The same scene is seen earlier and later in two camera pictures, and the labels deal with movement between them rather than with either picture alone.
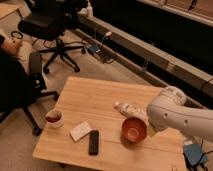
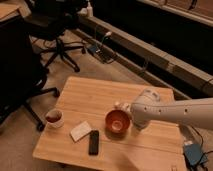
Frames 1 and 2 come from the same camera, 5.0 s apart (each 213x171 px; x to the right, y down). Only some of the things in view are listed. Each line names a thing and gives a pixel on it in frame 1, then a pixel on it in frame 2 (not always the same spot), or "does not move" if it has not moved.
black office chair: [49, 20] does not move
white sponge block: [80, 131] does not move
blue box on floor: [193, 152] does not move
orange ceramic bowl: [133, 132] to [117, 123]
